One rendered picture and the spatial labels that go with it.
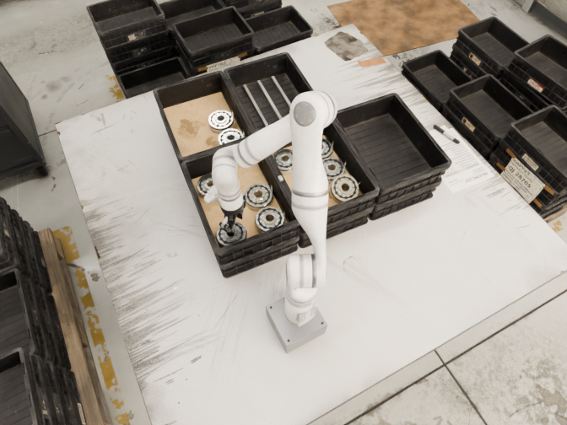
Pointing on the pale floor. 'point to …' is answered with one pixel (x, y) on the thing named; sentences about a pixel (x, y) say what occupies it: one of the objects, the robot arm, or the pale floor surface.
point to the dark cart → (17, 131)
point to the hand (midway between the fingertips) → (234, 223)
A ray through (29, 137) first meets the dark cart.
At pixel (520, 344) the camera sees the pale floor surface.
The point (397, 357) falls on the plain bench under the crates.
